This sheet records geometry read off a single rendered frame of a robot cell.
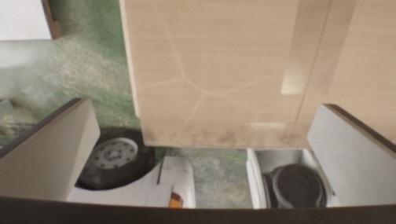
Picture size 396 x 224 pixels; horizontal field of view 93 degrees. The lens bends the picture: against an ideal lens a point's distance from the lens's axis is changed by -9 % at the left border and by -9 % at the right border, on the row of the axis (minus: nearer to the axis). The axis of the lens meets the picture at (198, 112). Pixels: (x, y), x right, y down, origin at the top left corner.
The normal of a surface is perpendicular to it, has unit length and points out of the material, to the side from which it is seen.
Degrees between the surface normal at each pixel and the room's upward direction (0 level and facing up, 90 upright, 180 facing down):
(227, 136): 0
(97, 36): 0
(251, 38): 0
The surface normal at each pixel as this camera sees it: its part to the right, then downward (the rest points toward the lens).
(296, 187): -0.13, -0.59
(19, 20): -0.01, 0.52
